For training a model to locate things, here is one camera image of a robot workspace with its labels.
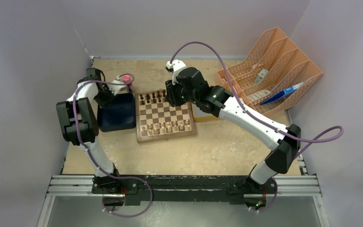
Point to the dark blue tin lid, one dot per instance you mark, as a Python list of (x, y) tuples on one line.
[(119, 114)]

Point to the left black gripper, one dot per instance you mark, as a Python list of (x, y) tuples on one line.
[(102, 103)]

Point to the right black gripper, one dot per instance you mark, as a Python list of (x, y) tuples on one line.
[(171, 97)]

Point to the orange plastic file organizer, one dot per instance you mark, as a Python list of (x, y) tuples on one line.
[(287, 66)]

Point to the wooden chess board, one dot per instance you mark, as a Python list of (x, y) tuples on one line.
[(158, 113)]

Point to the dark chess piece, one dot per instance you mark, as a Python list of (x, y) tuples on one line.
[(153, 98), (147, 99)]

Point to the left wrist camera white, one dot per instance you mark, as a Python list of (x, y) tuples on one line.
[(117, 86)]

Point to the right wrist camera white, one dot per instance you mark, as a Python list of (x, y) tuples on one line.
[(176, 67)]

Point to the gold metal tin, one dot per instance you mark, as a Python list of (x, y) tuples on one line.
[(200, 116)]

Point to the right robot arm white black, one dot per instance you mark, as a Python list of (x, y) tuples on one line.
[(189, 86)]

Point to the white card pack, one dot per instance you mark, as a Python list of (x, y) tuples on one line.
[(261, 75)]

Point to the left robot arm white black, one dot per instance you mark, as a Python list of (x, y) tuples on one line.
[(79, 125)]

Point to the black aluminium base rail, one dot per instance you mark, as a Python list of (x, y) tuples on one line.
[(234, 189)]

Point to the pink capped bottle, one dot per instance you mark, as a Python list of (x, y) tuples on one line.
[(128, 79)]

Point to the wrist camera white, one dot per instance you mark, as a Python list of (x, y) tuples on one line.
[(176, 67), (117, 86)]

